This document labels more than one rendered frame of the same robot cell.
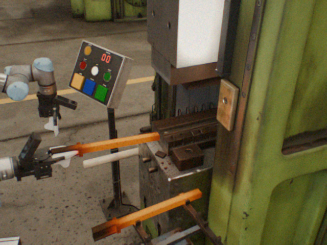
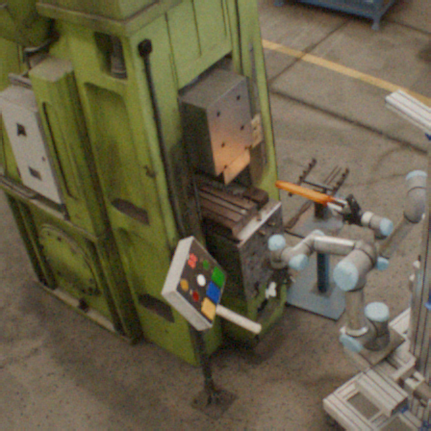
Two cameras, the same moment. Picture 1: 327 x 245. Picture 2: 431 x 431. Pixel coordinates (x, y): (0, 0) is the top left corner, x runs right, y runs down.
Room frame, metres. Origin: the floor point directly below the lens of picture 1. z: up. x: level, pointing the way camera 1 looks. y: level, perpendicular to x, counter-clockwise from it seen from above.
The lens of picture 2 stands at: (2.66, 2.81, 3.89)
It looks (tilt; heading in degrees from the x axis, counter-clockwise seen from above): 43 degrees down; 247
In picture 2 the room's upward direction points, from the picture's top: 9 degrees counter-clockwise
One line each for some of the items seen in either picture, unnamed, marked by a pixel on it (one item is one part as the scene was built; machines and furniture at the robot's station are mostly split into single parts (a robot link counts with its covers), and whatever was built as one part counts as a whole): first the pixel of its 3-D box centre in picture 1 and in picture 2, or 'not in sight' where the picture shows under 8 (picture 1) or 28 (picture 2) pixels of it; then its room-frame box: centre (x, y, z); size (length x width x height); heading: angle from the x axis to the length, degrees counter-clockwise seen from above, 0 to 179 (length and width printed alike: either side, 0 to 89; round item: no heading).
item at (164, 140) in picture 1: (199, 127); (212, 205); (1.47, -0.18, 0.96); 0.42 x 0.20 x 0.09; 114
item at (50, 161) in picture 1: (51, 158); not in sight; (0.99, 0.38, 1.13); 0.09 x 0.05 x 0.02; 111
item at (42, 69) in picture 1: (44, 71); (278, 248); (1.47, 0.52, 1.23); 0.09 x 0.08 x 0.11; 105
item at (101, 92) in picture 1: (101, 93); (217, 277); (1.70, 0.32, 1.01); 0.07 x 0.05 x 0.07; 49
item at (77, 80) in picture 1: (78, 81); (208, 309); (1.83, 0.47, 1.01); 0.07 x 0.05 x 0.07; 49
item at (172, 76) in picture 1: (205, 57); (203, 152); (1.47, -0.18, 1.32); 0.42 x 0.20 x 0.10; 114
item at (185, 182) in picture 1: (202, 175); (222, 234); (1.42, -0.21, 0.69); 0.56 x 0.38 x 0.45; 114
